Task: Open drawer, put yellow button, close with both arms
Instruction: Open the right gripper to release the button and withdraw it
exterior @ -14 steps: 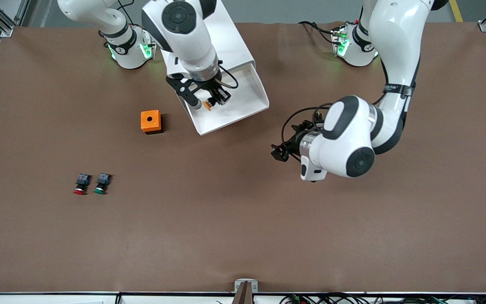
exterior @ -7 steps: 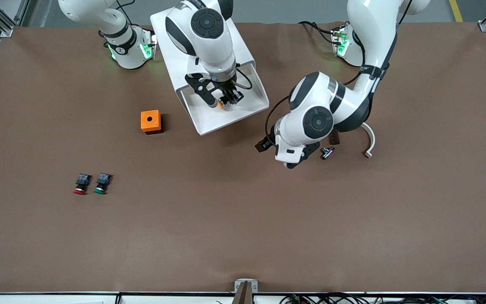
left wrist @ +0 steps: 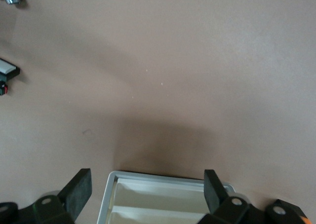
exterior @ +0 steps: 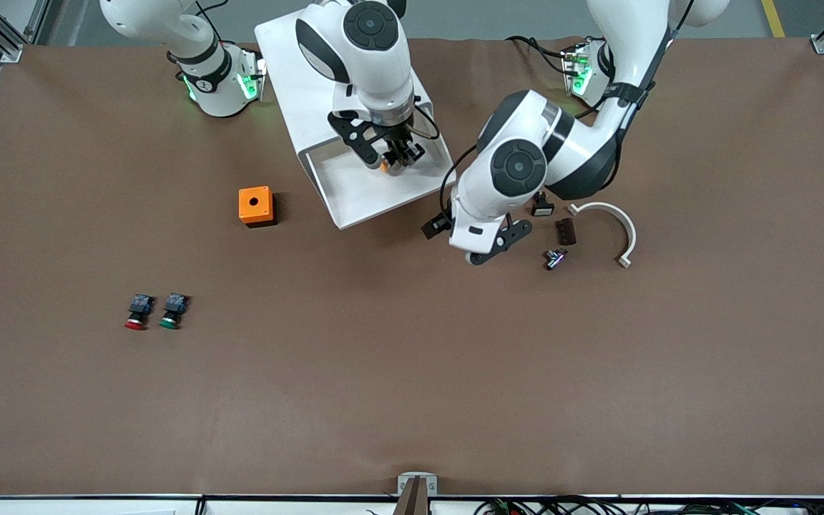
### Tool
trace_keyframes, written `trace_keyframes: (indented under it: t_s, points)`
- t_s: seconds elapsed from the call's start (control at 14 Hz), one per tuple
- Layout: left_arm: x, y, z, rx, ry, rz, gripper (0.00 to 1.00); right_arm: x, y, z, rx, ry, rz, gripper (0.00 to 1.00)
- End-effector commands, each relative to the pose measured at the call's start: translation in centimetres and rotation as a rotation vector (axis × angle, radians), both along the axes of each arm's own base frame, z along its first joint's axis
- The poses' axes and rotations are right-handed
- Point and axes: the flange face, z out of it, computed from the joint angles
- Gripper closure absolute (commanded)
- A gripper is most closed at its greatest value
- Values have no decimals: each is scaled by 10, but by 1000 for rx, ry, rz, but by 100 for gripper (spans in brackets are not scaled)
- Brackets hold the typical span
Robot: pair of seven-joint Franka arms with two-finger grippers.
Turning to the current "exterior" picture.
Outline green push button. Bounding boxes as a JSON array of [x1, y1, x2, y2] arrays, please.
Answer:
[[158, 293, 190, 330]]

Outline red push button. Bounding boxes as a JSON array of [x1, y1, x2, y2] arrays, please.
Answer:
[[124, 293, 155, 331]]

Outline orange box with hole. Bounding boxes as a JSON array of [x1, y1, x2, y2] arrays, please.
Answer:
[[237, 186, 277, 228]]

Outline brown table mat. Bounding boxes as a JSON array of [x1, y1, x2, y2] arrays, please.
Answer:
[[0, 36, 824, 498]]

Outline white half-ring pipe clamp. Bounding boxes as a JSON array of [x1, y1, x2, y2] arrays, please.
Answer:
[[567, 202, 637, 269]]

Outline aluminium profile post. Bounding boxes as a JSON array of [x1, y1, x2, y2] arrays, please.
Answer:
[[397, 472, 438, 515]]

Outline black cable bundle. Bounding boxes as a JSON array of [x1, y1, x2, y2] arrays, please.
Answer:
[[473, 496, 824, 515]]

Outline white cable tray ledge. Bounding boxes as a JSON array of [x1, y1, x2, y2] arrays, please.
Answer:
[[0, 495, 824, 515]]

